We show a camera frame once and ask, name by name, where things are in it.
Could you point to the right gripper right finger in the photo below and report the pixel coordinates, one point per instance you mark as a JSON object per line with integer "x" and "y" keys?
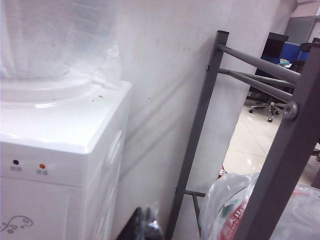
{"x": 153, "y": 227}

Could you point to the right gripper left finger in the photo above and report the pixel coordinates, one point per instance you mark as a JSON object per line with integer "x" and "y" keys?
{"x": 133, "y": 227}

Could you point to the white water dispenser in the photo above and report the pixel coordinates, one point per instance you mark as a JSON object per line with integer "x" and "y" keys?
{"x": 50, "y": 125}

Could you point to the plastic-wrapped water jug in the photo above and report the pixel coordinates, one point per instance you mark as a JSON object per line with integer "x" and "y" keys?
{"x": 50, "y": 37}

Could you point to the green desk item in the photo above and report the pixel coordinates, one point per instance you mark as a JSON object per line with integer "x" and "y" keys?
{"x": 284, "y": 62}

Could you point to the blue desk partition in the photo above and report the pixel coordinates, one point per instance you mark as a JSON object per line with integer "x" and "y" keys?
{"x": 292, "y": 51}

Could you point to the white plastic bag red print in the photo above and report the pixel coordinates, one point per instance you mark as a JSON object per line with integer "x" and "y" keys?
{"x": 225, "y": 200}

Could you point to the red packet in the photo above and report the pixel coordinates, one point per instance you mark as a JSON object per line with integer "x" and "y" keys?
{"x": 222, "y": 172}

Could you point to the clear plastic bag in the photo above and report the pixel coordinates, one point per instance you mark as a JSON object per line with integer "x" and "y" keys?
{"x": 302, "y": 212}

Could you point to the chrome office chair base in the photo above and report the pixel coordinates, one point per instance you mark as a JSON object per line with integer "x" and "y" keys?
{"x": 272, "y": 106}

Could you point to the black office chair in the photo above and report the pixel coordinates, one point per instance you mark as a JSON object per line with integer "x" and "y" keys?
{"x": 305, "y": 48}
{"x": 265, "y": 73}

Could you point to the black computer monitor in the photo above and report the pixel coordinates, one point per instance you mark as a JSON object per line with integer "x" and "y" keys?
{"x": 273, "y": 46}

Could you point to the grey partition panel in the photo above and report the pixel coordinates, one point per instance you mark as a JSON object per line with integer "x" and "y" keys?
{"x": 300, "y": 30}

